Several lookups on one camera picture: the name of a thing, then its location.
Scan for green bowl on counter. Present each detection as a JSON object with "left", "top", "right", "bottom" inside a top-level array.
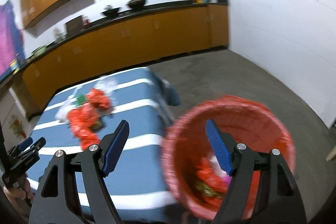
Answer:
[{"left": 32, "top": 45, "right": 47, "bottom": 57}]

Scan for purple plastic bag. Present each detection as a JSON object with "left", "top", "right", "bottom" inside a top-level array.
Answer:
[{"left": 221, "top": 173, "right": 232, "bottom": 186}]

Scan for red plastic trash basket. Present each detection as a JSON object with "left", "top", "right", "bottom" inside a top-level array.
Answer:
[{"left": 162, "top": 95, "right": 295, "bottom": 220}]

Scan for lower wooden kitchen cabinets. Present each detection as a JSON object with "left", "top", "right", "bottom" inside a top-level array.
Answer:
[{"left": 22, "top": 4, "right": 229, "bottom": 114}]

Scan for green paw print bag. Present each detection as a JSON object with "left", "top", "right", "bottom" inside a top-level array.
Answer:
[{"left": 195, "top": 180, "right": 224, "bottom": 198}]

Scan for glass jar on counter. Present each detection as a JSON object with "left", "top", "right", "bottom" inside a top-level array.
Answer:
[{"left": 53, "top": 28, "right": 63, "bottom": 42}]

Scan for black kitchen countertop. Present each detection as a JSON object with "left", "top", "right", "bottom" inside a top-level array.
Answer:
[{"left": 17, "top": 0, "right": 230, "bottom": 74}]

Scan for red plastic bag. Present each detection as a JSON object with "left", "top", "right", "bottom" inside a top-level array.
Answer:
[
  {"left": 85, "top": 88, "right": 112, "bottom": 110},
  {"left": 67, "top": 102, "right": 100, "bottom": 150}
]

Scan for blue white striped tablecloth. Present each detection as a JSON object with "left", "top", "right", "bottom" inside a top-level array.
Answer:
[{"left": 27, "top": 67, "right": 180, "bottom": 223}]

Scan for dark cutting board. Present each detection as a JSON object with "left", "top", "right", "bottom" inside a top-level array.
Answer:
[{"left": 65, "top": 15, "right": 84, "bottom": 37}]

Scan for white wooden furniture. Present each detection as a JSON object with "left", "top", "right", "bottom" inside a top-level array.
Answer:
[{"left": 326, "top": 146, "right": 336, "bottom": 161}]

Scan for black pan on stove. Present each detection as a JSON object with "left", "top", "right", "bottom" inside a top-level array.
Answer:
[{"left": 101, "top": 5, "right": 120, "bottom": 18}]

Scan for dark green plastic bag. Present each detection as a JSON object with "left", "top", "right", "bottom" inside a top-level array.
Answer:
[{"left": 75, "top": 94, "right": 87, "bottom": 106}]

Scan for black wok with lid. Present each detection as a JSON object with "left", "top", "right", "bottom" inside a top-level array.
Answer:
[{"left": 127, "top": 0, "right": 147, "bottom": 11}]

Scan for large clear bubble wrap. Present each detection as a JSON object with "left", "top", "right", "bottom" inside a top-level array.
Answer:
[{"left": 55, "top": 76, "right": 117, "bottom": 123}]

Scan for red bottle on counter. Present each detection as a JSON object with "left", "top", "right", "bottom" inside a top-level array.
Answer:
[{"left": 83, "top": 16, "right": 90, "bottom": 28}]

